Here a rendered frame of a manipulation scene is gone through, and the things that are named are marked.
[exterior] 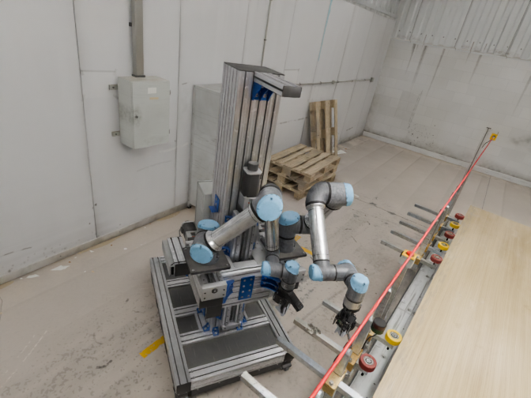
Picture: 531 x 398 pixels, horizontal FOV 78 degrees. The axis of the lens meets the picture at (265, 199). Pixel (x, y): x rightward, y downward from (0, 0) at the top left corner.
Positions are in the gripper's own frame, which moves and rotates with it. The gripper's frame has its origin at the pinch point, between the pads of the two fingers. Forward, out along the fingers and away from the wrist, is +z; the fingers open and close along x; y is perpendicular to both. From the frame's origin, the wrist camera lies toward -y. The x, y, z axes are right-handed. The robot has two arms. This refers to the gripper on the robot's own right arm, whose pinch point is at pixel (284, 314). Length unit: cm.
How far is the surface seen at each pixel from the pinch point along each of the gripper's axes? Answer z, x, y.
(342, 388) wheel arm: -13, 26, -46
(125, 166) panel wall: 5, -42, 226
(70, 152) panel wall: -20, 8, 224
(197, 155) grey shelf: 6, -128, 215
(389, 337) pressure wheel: -8, -22, -52
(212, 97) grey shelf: -65, -128, 200
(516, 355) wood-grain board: -8, -63, -107
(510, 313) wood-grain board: -8, -100, -103
